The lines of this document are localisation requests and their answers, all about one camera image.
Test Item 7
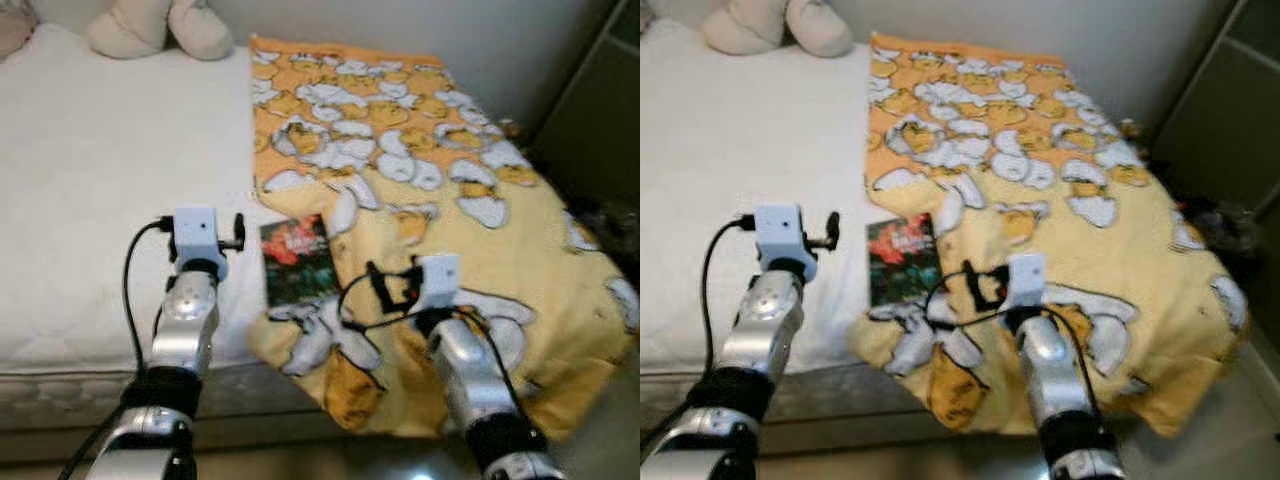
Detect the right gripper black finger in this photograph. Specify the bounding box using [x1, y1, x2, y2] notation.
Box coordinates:
[962, 262, 992, 312]
[367, 262, 397, 313]

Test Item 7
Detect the dark book with red cover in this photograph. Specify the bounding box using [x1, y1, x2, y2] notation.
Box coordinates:
[259, 214, 338, 309]
[866, 213, 941, 309]

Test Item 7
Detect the yellow cartoon egg blanket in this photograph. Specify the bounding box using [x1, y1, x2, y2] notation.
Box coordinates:
[247, 35, 641, 441]
[848, 32, 1251, 439]

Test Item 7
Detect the white quilted mattress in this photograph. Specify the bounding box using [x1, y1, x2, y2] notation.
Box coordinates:
[0, 22, 331, 431]
[640, 18, 926, 421]

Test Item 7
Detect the brown bed base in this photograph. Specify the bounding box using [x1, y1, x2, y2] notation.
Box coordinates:
[760, 405, 931, 453]
[0, 405, 331, 448]

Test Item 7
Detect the black bag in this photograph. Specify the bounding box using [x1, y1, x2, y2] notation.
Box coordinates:
[1175, 195, 1261, 261]
[570, 200, 641, 261]

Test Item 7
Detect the beige plush toy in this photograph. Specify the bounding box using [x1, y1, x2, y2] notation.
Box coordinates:
[83, 0, 236, 61]
[700, 0, 854, 58]

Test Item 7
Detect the grey sliding door wardrobe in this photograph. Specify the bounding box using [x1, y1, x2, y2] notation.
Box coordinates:
[525, 0, 641, 216]
[1145, 0, 1280, 216]

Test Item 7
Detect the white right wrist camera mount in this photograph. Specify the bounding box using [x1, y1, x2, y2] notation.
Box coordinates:
[1005, 253, 1048, 313]
[413, 253, 461, 313]

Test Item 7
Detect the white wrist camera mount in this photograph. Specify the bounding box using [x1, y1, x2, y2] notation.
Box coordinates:
[753, 205, 809, 281]
[172, 207, 229, 281]
[413, 253, 461, 313]
[1005, 253, 1048, 313]

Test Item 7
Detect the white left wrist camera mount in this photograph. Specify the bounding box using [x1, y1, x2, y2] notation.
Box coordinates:
[172, 207, 229, 281]
[753, 205, 809, 281]

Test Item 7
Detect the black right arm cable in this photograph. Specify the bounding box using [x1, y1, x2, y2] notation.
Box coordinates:
[920, 262, 1106, 421]
[338, 262, 536, 426]

